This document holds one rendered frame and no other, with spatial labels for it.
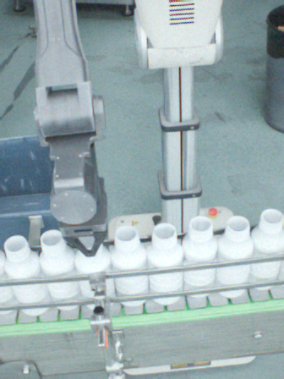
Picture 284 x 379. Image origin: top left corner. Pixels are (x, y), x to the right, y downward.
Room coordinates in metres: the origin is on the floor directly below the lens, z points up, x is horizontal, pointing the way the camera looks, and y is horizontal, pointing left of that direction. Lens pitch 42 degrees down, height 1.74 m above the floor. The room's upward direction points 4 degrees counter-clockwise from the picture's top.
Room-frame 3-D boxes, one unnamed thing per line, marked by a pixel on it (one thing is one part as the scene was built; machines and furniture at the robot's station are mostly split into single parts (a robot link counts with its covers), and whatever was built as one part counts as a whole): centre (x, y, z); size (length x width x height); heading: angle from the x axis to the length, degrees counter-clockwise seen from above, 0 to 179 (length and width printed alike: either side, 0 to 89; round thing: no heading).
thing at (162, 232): (0.54, -0.03, 1.08); 0.06 x 0.06 x 0.17
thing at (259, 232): (0.55, -0.21, 1.08); 0.06 x 0.06 x 0.17
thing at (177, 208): (1.20, -0.12, 0.49); 0.13 x 0.13 x 0.40; 2
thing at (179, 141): (1.20, -0.12, 0.74); 0.11 x 0.11 x 0.40; 2
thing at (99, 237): (0.53, 0.09, 1.19); 0.07 x 0.07 x 0.09; 2
